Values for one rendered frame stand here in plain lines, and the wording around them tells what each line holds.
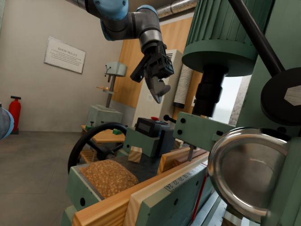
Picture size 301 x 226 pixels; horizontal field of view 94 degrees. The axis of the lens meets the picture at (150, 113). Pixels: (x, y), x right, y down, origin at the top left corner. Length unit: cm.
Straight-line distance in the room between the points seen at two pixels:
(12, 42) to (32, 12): 56
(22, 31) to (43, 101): 113
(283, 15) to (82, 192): 46
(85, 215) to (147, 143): 32
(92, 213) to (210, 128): 26
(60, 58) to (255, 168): 319
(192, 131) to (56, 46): 306
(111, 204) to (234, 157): 17
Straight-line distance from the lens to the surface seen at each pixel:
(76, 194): 35
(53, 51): 322
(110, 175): 30
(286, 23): 34
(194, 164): 39
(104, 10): 47
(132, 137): 52
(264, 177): 23
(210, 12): 37
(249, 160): 23
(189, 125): 36
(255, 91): 30
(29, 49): 321
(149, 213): 21
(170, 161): 39
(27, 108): 326
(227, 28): 35
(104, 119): 258
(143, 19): 62
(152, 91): 49
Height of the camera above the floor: 108
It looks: 5 degrees down
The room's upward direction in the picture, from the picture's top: 14 degrees clockwise
